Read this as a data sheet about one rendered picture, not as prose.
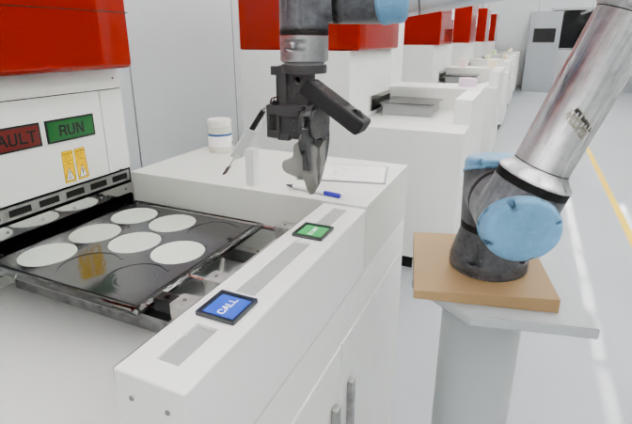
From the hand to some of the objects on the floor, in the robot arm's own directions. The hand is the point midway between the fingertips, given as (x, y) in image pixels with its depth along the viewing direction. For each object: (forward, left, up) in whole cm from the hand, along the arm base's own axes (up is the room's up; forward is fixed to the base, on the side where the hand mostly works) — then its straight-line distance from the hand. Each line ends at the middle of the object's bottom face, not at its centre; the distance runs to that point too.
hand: (316, 187), depth 77 cm
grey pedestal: (-40, -6, -107) cm, 114 cm away
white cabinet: (+28, -9, -104) cm, 108 cm away
